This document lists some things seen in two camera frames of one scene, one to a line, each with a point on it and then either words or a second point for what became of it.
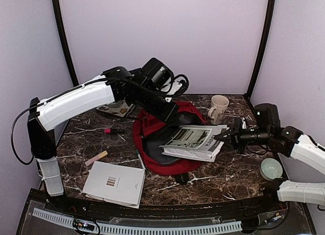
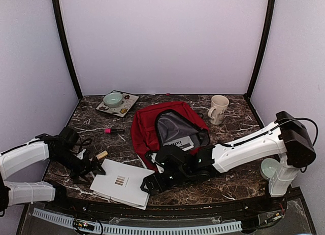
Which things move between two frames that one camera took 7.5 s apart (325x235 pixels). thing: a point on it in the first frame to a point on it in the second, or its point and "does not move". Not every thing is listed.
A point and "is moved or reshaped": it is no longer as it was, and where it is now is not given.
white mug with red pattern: [217, 113] does not move
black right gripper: [236, 132] to [148, 181]
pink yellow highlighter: [99, 156] does not move
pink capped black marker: [114, 131] does not move
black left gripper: [167, 116] to [85, 169]
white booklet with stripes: [116, 183] is moved or reshaped
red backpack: [150, 133] is moved or reshaped
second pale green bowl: [270, 168] does not move
